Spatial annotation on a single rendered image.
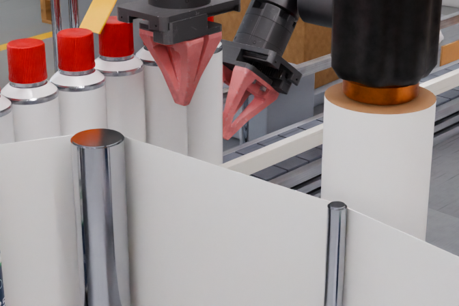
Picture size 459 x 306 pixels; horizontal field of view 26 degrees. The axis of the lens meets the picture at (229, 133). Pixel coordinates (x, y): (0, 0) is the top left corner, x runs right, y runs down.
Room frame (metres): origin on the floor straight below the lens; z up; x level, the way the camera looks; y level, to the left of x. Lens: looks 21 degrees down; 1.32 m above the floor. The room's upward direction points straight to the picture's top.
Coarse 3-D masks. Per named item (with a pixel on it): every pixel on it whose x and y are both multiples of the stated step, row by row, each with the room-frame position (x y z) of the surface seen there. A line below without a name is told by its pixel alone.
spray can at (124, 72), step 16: (112, 16) 0.93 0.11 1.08; (112, 32) 0.91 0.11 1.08; (128, 32) 0.91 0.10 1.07; (112, 48) 0.91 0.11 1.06; (128, 48) 0.91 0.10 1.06; (96, 64) 0.91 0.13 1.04; (112, 64) 0.91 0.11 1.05; (128, 64) 0.91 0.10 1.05; (112, 80) 0.90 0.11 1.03; (128, 80) 0.90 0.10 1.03; (112, 96) 0.90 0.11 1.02; (128, 96) 0.90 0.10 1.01; (144, 96) 0.92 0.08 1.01; (112, 112) 0.90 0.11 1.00; (128, 112) 0.90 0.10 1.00; (144, 112) 0.92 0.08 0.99; (112, 128) 0.90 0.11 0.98; (128, 128) 0.90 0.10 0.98; (144, 128) 0.92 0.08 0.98
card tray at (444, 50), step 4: (456, 40) 1.62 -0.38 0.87; (448, 44) 1.60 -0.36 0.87; (452, 44) 1.61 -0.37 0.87; (456, 44) 1.62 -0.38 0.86; (444, 48) 1.59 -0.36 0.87; (448, 48) 1.60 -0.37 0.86; (452, 48) 1.61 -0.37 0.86; (456, 48) 1.62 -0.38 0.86; (444, 52) 1.59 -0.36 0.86; (448, 52) 1.60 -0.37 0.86; (452, 52) 1.61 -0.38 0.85; (456, 52) 1.62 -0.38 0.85; (444, 56) 1.59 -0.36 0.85; (448, 56) 1.60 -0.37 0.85; (452, 56) 1.61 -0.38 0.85; (456, 56) 1.62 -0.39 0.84; (440, 60) 1.59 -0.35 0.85; (444, 60) 1.59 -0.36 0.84; (448, 60) 1.60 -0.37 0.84; (452, 60) 1.61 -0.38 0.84; (440, 64) 1.59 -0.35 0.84; (444, 64) 1.59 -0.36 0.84
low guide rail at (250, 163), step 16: (432, 80) 1.27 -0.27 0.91; (448, 80) 1.28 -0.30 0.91; (320, 128) 1.08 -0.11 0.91; (272, 144) 1.03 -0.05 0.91; (288, 144) 1.04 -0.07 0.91; (304, 144) 1.06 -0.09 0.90; (320, 144) 1.08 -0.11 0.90; (240, 160) 0.99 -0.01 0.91; (256, 160) 1.00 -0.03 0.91; (272, 160) 1.02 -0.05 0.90
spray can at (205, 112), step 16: (208, 64) 0.97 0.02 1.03; (208, 80) 0.97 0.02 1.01; (208, 96) 0.97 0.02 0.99; (192, 112) 0.97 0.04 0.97; (208, 112) 0.97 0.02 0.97; (192, 128) 0.97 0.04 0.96; (208, 128) 0.97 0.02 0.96; (192, 144) 0.97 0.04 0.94; (208, 144) 0.97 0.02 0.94; (208, 160) 0.97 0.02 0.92
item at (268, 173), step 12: (444, 72) 1.41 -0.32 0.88; (444, 96) 1.30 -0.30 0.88; (456, 96) 1.30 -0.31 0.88; (288, 132) 1.16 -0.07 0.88; (300, 132) 1.16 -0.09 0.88; (264, 144) 1.12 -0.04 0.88; (228, 156) 1.08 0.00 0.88; (300, 156) 1.08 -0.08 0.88; (312, 156) 1.08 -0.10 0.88; (276, 168) 1.05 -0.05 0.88; (288, 168) 1.05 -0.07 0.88; (264, 180) 1.01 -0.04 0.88
